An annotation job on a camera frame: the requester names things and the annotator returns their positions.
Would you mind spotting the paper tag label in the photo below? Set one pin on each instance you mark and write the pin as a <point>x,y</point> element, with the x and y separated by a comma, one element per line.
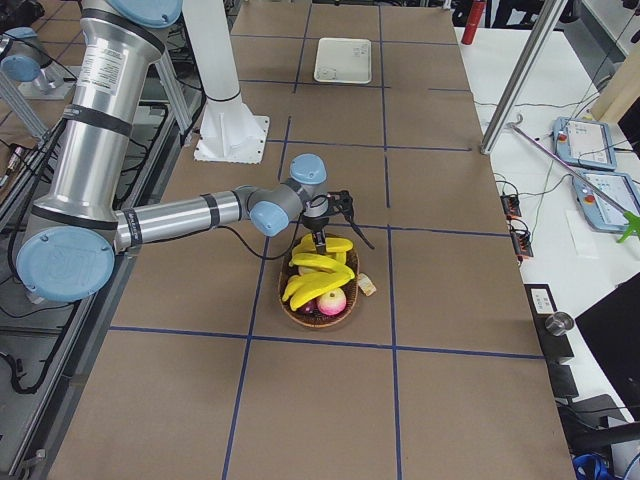
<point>365,284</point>

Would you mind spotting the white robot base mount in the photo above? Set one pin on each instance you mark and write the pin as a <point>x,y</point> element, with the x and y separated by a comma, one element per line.
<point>230,132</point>

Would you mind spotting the aluminium frame post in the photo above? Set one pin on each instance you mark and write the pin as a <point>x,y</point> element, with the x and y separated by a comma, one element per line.
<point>542,29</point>

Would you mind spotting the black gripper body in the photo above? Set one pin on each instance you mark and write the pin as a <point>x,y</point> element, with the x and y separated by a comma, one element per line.
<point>315,223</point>

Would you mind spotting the black box with label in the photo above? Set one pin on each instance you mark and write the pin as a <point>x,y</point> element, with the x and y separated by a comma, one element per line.
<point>555,349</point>

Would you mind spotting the red cylinder bottle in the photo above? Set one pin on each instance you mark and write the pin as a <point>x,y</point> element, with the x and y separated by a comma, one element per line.
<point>476,11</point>

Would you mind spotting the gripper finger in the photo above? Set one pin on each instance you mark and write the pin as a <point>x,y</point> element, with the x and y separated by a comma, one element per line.
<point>314,242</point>
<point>321,241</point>

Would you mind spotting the brown wicker basket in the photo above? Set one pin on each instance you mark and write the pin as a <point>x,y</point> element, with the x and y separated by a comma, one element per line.
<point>351,261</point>

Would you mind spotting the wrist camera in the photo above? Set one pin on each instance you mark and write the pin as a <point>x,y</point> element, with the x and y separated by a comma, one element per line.
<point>342,203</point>

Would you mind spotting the metal cup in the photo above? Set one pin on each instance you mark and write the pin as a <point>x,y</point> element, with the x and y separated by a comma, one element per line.
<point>559,323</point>

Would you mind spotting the pink peach apple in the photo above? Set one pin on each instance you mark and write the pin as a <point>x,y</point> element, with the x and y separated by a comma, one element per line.
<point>332,302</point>

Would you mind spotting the white bear tray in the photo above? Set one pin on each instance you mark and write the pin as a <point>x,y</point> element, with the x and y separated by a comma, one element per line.
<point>343,61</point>

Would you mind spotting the yellow banana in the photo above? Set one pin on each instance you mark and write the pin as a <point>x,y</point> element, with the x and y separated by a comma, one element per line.
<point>317,261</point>
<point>314,280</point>
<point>333,244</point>
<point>307,293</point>

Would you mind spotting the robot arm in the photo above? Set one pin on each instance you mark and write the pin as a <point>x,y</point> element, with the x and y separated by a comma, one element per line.
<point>73,233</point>

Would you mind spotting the blue teach pendant far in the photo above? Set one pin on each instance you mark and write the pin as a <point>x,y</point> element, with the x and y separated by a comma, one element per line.
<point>584,143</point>

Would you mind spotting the black orange power strip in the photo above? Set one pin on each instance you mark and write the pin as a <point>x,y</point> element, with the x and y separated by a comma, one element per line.
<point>511,206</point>

